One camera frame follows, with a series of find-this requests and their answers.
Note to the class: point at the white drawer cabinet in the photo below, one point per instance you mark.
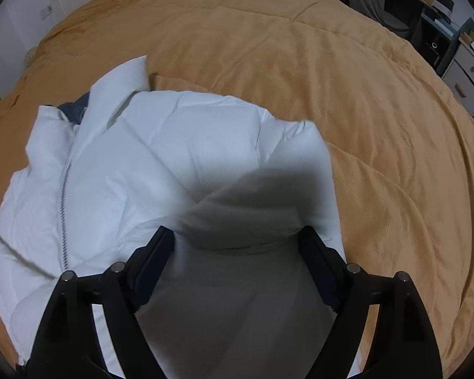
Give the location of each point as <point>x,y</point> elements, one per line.
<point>468,75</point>

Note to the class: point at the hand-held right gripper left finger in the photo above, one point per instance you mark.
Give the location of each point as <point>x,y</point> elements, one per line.
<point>155,265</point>

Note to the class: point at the black desk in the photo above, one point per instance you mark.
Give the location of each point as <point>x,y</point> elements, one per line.
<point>414,12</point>

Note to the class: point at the orange quilted blanket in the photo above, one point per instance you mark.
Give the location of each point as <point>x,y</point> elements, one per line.
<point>339,87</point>

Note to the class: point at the white down jacket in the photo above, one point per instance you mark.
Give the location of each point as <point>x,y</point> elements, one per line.
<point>142,166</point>

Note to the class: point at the white wall outlet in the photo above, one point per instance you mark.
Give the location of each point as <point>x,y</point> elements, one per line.
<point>46,12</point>

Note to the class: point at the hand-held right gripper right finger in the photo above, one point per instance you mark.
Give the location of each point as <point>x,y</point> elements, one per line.
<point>320,267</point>

